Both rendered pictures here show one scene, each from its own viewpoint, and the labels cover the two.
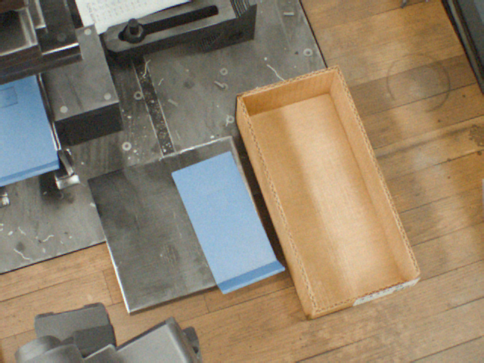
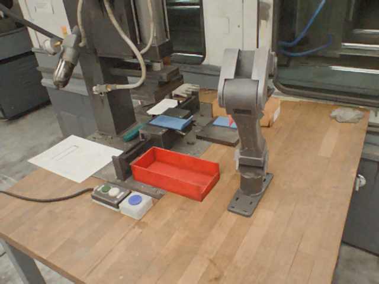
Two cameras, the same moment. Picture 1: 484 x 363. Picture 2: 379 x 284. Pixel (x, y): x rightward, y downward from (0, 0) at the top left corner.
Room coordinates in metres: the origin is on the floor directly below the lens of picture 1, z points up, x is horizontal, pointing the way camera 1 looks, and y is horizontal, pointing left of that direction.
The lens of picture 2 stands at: (-0.53, 0.74, 1.51)
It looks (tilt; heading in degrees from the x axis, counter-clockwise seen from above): 30 degrees down; 328
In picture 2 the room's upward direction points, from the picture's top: 6 degrees counter-clockwise
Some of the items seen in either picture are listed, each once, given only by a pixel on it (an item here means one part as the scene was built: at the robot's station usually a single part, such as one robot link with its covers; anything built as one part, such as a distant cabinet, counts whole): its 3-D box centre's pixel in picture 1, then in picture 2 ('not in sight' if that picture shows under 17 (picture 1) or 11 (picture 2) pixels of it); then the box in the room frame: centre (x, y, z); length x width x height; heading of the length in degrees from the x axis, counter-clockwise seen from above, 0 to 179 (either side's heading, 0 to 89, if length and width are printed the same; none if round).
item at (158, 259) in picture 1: (181, 224); (224, 130); (0.30, 0.06, 0.91); 0.17 x 0.16 x 0.02; 114
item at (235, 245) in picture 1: (227, 220); (233, 120); (0.30, 0.01, 0.93); 0.15 x 0.07 x 0.03; 28
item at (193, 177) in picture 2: not in sight; (174, 171); (0.18, 0.37, 0.93); 0.25 x 0.12 x 0.06; 24
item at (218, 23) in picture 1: (169, 32); (185, 107); (0.51, 0.10, 0.95); 0.15 x 0.03 x 0.10; 114
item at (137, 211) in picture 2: not in sight; (137, 207); (0.14, 0.53, 0.90); 0.07 x 0.07 x 0.06; 24
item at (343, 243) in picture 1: (326, 191); (245, 109); (0.34, -0.09, 0.93); 0.25 x 0.13 x 0.08; 24
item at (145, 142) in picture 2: not in sight; (137, 152); (0.34, 0.42, 0.95); 0.15 x 0.03 x 0.10; 114
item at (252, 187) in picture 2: not in sight; (251, 181); (-0.02, 0.24, 0.94); 0.20 x 0.07 x 0.08; 114
